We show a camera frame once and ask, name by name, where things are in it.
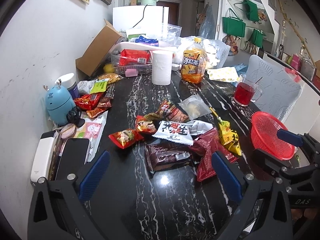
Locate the brown red jerky packet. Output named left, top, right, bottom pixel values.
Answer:
left=144, top=99, right=189, bottom=123

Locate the dark brown chocolate packet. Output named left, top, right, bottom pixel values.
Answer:
left=144, top=142, right=193, bottom=174

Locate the yellow nuts packet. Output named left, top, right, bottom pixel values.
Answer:
left=98, top=73, right=123, bottom=84

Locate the glass mug red drink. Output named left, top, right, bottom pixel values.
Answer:
left=234, top=74, right=263, bottom=107

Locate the yellow black snack packet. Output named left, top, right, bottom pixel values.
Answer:
left=219, top=120, right=242, bottom=156

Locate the dark red snack bag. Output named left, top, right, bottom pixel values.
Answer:
left=189, top=128, right=238, bottom=182

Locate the yellow patterned paper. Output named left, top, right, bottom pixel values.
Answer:
left=207, top=67, right=239, bottom=83

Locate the blue robot humidifier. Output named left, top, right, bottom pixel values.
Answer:
left=43, top=81, right=75, bottom=126

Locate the clear plastic tray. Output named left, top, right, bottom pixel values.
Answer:
left=111, top=49, right=152, bottom=75

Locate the clear zip bag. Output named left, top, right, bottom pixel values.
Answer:
left=178, top=94, right=211, bottom=120

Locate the iced tea bottle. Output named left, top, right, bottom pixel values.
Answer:
left=180, top=37, right=207, bottom=84

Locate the white lidded blue jar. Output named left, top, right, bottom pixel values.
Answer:
left=55, top=73, right=80, bottom=99

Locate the red snack pile packet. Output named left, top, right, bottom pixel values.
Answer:
left=74, top=92, right=112, bottom=119

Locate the white chair back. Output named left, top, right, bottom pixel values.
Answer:
left=246, top=55, right=302, bottom=121

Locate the pink white flat package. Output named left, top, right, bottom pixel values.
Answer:
left=73, top=111, right=108, bottom=162

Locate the red cartoon couple snack packet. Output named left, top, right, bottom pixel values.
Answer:
left=108, top=129, right=144, bottom=149

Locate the black smartphone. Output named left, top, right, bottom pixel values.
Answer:
left=55, top=138, right=91, bottom=180

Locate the white paper towel roll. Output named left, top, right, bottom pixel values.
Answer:
left=151, top=50, right=173, bottom=86

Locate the brown cardboard box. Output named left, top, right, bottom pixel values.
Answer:
left=75, top=20, right=125, bottom=76

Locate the green tote bag upper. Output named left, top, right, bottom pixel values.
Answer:
left=242, top=0, right=260, bottom=22

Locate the green label packet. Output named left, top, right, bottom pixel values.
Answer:
left=77, top=79, right=108, bottom=95

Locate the white cabinet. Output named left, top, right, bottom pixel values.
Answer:
left=112, top=5, right=169, bottom=34

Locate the green tote bag lower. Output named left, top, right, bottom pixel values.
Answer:
left=249, top=29, right=265, bottom=48

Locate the silver foil packet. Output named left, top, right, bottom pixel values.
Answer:
left=185, top=120, right=213, bottom=136

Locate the red bag in tray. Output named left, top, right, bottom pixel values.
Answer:
left=119, top=49, right=151, bottom=66

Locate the yellow green lollipop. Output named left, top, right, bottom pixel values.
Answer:
left=209, top=107, right=222, bottom=123

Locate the white peanut snack bag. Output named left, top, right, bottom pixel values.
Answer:
left=152, top=121, right=194, bottom=146

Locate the pink eraser block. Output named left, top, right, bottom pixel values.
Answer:
left=125, top=68, right=138, bottom=77

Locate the green tote bag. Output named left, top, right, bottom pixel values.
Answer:
left=249, top=29, right=265, bottom=48
left=242, top=0, right=260, bottom=22
left=222, top=8, right=246, bottom=37

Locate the red plastic basket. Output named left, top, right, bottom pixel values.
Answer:
left=251, top=111, right=295, bottom=160

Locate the white power bank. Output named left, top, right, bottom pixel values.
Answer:
left=30, top=130, right=59, bottom=183

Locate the black hair claw clip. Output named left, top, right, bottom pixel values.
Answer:
left=66, top=107, right=85, bottom=128

